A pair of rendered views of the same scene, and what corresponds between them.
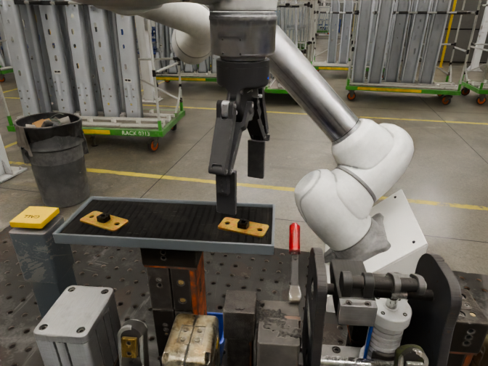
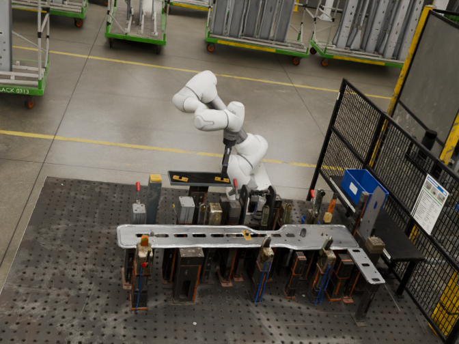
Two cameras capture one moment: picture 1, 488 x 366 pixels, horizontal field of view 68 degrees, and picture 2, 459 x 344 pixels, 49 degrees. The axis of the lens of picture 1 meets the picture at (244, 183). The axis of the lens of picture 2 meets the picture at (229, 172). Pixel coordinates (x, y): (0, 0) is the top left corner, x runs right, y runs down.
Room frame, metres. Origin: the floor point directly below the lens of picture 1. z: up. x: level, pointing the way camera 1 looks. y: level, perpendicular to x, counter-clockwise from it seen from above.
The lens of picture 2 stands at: (-1.84, 1.04, 2.65)
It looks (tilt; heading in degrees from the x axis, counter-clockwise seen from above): 29 degrees down; 336
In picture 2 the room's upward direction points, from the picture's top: 12 degrees clockwise
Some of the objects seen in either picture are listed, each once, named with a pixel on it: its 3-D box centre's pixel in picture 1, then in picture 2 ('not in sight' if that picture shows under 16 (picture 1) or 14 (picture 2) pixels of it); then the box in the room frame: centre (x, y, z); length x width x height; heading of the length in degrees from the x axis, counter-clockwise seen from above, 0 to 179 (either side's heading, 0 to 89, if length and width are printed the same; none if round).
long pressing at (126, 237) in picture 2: not in sight; (243, 236); (0.19, -0.05, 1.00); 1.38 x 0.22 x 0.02; 85
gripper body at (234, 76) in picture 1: (242, 90); (229, 145); (0.53, 0.00, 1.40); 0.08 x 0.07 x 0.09; 160
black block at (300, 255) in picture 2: not in sight; (295, 276); (0.00, -0.33, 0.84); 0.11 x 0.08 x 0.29; 175
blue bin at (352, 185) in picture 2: not in sight; (363, 189); (0.49, -1.00, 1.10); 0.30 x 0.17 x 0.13; 177
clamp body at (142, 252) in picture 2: not in sight; (142, 276); (0.07, 0.53, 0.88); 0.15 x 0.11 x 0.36; 175
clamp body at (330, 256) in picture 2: not in sight; (320, 276); (-0.04, -0.46, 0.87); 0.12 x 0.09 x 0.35; 175
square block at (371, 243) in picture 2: not in sight; (367, 265); (0.00, -0.79, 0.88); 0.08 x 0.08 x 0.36; 85
